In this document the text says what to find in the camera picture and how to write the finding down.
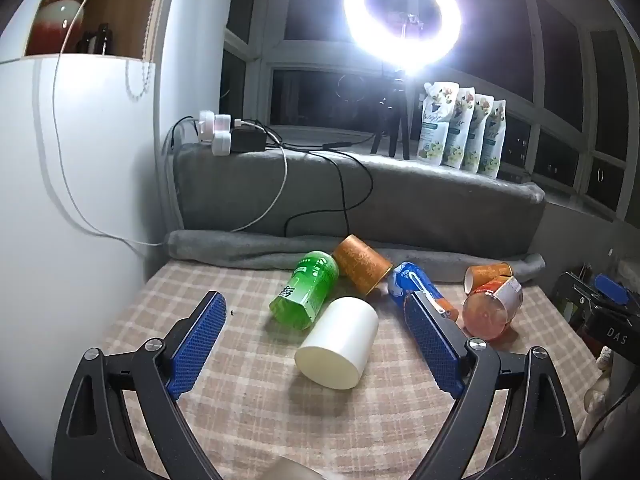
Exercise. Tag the black tripod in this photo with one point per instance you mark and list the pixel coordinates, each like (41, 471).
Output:
(395, 110)

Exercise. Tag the brown patterned cup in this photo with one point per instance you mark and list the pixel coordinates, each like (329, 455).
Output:
(360, 262)

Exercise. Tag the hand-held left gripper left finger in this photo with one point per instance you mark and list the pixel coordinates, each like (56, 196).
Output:
(197, 345)

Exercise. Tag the green plastic bottle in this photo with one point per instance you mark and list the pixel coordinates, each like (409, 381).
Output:
(305, 290)

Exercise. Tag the white plug adapter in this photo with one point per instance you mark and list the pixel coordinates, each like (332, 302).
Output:
(212, 125)
(221, 144)

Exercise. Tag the clear orange cup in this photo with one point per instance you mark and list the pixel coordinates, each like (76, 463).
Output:
(487, 310)

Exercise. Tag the white green refill pouch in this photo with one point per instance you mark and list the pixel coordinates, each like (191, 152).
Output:
(479, 140)
(461, 135)
(432, 130)
(495, 145)

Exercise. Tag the small orange cup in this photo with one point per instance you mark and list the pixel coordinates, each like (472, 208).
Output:
(482, 275)

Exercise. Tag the black charger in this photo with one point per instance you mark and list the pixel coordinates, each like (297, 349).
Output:
(247, 140)

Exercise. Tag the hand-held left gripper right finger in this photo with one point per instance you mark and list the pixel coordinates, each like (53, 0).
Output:
(430, 345)

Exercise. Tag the white cup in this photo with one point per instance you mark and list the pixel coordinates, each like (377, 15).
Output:
(340, 340)

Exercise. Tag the plaid cloth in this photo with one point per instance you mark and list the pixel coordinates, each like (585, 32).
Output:
(280, 420)

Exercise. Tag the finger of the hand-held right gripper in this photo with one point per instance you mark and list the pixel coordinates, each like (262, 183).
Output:
(612, 289)
(575, 295)

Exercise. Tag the grey folded blanket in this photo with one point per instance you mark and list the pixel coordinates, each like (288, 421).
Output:
(425, 210)

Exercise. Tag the dark bottle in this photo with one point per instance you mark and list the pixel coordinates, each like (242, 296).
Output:
(97, 40)

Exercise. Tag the rolled grey blanket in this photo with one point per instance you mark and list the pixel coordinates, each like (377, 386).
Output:
(225, 247)

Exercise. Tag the red white vase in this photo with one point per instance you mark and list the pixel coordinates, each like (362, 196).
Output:
(55, 30)

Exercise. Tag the white cabinet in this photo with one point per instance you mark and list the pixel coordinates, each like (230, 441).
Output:
(100, 170)

